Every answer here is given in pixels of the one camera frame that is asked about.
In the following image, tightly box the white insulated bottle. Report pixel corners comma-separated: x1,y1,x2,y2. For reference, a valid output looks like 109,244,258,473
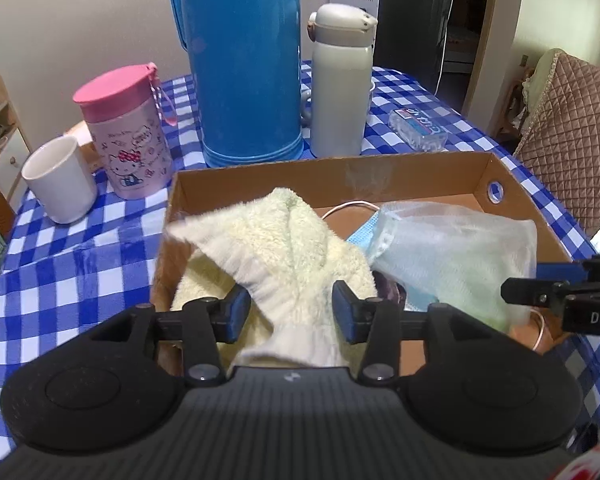
308,3,378,157

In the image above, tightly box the white ceramic mug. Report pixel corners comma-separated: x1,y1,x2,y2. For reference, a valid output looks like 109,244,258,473
21,136,97,224

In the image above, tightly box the blue face mask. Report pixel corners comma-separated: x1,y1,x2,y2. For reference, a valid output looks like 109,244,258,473
320,200,438,312

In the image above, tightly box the white mesh bag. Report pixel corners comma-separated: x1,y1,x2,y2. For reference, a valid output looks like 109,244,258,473
374,200,538,333

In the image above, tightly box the blue white checkered tablecloth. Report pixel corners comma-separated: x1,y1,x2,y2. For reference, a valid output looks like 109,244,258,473
0,67,594,458

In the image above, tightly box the blue thermos flask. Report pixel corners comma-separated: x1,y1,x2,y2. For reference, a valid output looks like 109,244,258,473
171,0,302,167

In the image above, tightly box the black mini fridge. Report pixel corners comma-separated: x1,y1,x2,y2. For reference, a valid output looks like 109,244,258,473
330,0,453,93

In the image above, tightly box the green covered sofa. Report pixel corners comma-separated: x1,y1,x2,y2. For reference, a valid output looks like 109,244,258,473
513,48,564,132

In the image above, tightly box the brown quilted chair right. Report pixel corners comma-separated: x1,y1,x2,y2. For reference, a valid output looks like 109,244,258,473
514,51,600,236

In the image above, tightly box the pink hello kitty cup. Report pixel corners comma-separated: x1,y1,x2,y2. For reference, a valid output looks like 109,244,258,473
72,63,178,200

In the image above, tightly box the cardboard tray box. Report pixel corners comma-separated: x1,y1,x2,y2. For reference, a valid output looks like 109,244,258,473
149,149,577,378

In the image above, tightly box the dark purple scrunchie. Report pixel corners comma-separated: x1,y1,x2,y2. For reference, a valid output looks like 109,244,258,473
372,271,407,310

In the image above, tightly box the tissue pack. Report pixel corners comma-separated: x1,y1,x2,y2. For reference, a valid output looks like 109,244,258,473
389,107,449,152

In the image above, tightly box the cream yellow towel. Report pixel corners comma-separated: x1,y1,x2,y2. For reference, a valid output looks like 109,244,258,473
166,188,377,372

